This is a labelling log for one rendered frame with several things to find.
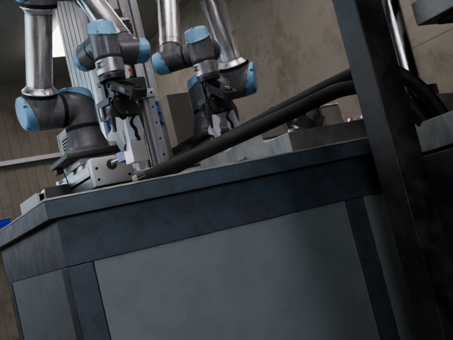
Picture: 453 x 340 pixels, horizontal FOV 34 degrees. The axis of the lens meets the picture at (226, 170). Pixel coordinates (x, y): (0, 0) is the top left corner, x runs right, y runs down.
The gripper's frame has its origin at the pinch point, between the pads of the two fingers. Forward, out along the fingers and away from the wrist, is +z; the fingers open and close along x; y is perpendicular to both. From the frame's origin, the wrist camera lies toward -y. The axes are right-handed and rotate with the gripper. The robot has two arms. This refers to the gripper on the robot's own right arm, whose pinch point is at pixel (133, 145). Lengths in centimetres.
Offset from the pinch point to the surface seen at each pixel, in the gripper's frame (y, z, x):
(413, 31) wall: 139, -91, -396
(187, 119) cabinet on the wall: 528, -122, -487
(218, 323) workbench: -44, 45, 22
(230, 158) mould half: -13.4, 9.1, -21.2
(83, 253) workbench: -38, 26, 45
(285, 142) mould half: -40.9, 10.7, -13.4
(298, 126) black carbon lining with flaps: -35.6, 6.4, -25.7
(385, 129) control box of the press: -85, 18, 11
